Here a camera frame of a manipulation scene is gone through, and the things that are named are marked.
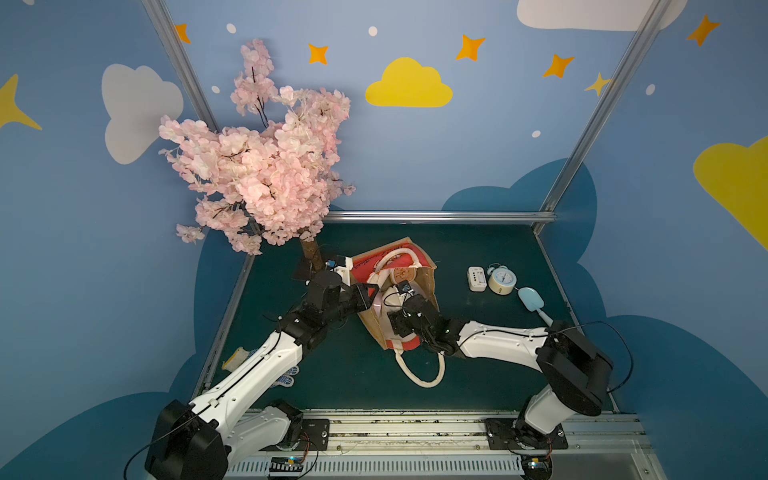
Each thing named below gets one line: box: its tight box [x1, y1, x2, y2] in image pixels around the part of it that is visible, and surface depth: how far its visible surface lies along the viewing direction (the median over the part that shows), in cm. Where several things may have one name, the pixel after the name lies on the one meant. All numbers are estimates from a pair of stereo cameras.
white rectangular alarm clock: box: [467, 266, 487, 292], surface depth 106 cm
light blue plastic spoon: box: [518, 286, 553, 327], surface depth 102 cm
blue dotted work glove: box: [270, 365, 300, 388], surface depth 82 cm
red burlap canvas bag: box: [350, 237, 445, 388], surface depth 86 cm
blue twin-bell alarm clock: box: [487, 263, 517, 295], surface depth 103 cm
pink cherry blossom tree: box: [158, 40, 356, 273], surface depth 67 cm
